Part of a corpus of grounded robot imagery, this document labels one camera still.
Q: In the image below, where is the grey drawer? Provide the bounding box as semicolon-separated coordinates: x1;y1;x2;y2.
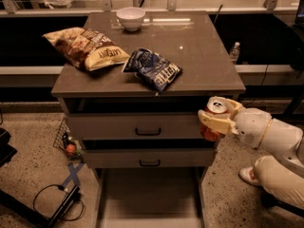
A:
66;113;202;140
83;148;215;168

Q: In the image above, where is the black object at left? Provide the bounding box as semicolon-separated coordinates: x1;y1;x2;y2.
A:
0;128;17;167

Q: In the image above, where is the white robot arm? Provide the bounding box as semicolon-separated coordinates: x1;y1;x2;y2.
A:
198;97;304;177

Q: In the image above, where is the person's beige trouser leg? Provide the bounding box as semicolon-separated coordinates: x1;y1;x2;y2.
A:
253;156;304;209

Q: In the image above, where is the white red sneaker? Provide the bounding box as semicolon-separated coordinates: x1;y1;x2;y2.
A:
238;167;260;187

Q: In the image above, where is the yellow brown chip bag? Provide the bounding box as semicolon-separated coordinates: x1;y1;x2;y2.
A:
43;28;129;71

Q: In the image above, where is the red coke can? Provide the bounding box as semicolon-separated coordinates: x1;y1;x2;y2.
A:
198;97;229;142

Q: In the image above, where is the black power strip bar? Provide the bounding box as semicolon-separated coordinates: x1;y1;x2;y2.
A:
47;185;80;228

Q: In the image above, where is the grey drawer cabinet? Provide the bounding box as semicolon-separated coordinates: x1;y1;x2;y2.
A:
52;11;245;228

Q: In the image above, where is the white ceramic bowl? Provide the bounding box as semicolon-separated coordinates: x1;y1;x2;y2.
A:
116;7;145;31

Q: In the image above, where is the middle grey drawer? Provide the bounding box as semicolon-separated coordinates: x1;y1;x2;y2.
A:
83;148;215;168

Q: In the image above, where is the blue chip bag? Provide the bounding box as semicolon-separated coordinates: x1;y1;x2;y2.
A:
123;48;182;93

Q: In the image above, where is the wire basket with items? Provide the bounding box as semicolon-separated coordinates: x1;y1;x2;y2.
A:
53;120;83;160

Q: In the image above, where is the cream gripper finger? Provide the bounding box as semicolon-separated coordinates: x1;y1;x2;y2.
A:
210;96;243;113
198;110;229;134

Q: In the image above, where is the clear water bottle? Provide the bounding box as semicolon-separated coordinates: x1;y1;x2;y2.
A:
229;42;240;65

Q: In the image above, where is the open bottom drawer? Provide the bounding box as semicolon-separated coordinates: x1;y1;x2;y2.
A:
92;167;209;228

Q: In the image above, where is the black floor cable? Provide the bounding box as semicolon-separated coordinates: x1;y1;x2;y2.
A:
32;183;86;222

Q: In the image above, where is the top grey drawer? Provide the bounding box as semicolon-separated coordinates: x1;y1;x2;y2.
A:
66;113;202;140

